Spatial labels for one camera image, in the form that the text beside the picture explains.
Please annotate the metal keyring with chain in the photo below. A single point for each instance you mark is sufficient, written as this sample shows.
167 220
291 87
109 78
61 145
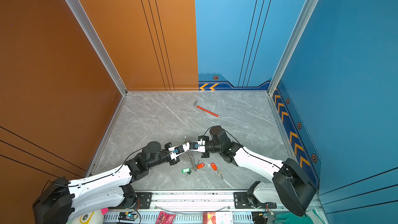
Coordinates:
190 155

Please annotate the aluminium corner post left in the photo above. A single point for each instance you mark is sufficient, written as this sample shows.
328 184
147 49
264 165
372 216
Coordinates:
81 16

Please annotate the aluminium corner post right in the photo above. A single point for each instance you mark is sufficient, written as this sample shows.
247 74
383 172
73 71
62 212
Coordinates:
301 23

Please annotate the aluminium corner post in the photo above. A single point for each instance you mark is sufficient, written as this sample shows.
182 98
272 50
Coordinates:
81 16
301 23

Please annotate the red key tag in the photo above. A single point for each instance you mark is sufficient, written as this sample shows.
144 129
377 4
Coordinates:
200 165

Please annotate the red white box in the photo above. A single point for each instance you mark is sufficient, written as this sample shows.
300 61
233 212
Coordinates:
217 218

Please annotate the aluminium front rail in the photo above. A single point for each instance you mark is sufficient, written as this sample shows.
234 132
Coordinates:
193 200

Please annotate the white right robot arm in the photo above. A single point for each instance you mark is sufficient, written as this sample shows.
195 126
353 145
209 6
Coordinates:
293 186

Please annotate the green cloth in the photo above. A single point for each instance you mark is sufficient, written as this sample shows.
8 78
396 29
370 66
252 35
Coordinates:
289 218

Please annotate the red handled hex key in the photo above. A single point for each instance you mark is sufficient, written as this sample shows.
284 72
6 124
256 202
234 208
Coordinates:
205 110

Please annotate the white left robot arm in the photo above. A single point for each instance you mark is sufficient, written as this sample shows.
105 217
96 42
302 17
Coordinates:
64 200

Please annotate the pink green plush toy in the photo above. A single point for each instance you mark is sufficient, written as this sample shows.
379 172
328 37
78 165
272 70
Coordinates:
96 217

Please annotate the green circuit board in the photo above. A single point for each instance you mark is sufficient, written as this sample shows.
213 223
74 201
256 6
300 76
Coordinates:
127 217

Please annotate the green key tag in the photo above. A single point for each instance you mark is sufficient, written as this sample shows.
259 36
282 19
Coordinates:
186 171

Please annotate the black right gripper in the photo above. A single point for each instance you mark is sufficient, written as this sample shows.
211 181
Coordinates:
205 138

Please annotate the pink snack packet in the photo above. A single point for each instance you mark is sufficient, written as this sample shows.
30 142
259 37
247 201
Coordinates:
165 218

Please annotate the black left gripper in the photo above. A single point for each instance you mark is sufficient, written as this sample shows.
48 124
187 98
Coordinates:
174 162

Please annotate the red tagged key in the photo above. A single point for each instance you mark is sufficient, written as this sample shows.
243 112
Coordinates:
215 168

